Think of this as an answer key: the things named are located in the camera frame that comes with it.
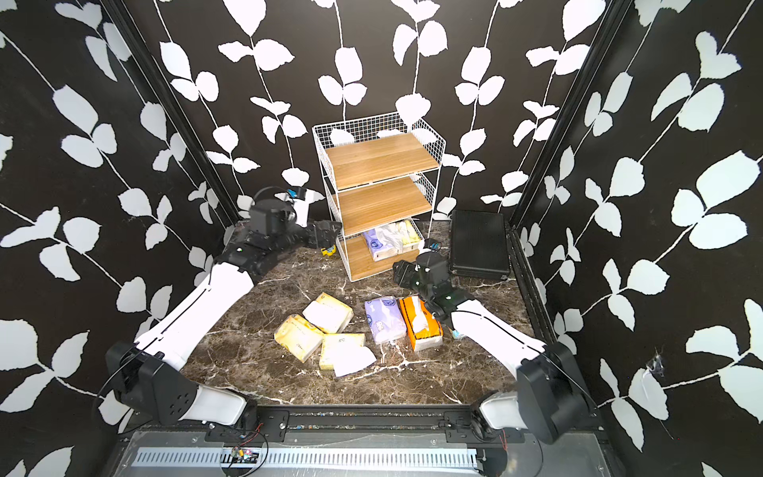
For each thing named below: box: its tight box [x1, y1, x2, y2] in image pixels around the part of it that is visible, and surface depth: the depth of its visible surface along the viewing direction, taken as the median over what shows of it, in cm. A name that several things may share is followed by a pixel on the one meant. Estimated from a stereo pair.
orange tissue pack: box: [398, 295, 444, 352], surface depth 86 cm
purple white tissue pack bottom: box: [362, 223, 404, 262], surface depth 107 cm
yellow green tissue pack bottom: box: [394, 218, 423, 252], surface depth 110 cm
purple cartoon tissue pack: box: [364, 296, 408, 343], surface depth 90 cm
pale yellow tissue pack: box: [273, 314, 324, 363], surface depth 87 cm
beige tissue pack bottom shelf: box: [302, 292, 354, 334], surface depth 92 cm
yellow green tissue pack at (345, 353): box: [318, 332, 378, 377], surface depth 83 cm
